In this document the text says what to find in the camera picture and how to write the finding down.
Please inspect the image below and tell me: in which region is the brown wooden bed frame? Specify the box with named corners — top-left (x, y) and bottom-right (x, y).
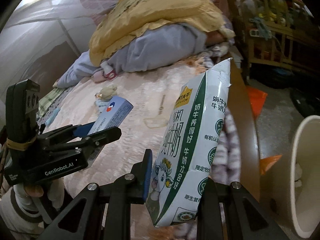
top-left (228, 60), bottom-right (260, 200)

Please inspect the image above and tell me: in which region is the left gloved hand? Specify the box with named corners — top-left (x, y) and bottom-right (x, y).
top-left (13, 178), bottom-right (65, 211)

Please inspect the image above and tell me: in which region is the wooden baby crib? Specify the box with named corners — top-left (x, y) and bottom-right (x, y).
top-left (228, 0), bottom-right (319, 71)

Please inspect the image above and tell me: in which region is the yellow ruffled pillow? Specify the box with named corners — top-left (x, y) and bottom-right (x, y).
top-left (89, 0), bottom-right (235, 67)

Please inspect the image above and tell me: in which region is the cream round trash bin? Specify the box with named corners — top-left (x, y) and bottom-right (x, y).
top-left (260, 115), bottom-right (319, 239)

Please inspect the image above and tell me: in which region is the lavender grey blanket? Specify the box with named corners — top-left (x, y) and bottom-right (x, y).
top-left (53, 23), bottom-right (207, 88)

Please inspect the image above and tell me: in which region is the white power strip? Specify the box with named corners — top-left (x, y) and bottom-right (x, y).
top-left (249, 29), bottom-right (262, 37)

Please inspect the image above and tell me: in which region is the white blue medicine box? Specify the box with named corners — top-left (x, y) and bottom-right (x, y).
top-left (85, 95), bottom-right (134, 167)

